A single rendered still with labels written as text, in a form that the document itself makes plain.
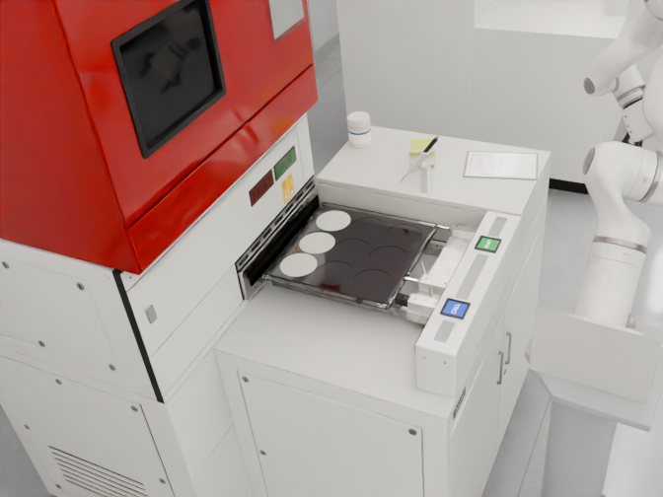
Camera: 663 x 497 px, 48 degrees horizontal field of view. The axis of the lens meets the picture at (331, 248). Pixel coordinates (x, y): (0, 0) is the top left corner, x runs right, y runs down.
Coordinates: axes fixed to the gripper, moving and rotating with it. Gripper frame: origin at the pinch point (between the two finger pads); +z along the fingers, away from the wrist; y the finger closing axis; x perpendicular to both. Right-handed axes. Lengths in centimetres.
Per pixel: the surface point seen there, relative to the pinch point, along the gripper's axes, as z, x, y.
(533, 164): -12.3, 14.6, 28.4
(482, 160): -19.8, 20.7, 39.2
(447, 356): 24, 86, 27
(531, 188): -5.2, 25.0, 26.4
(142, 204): -28, 133, 42
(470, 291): 14, 67, 28
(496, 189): -8.9, 30.5, 33.1
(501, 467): 72, 15, 88
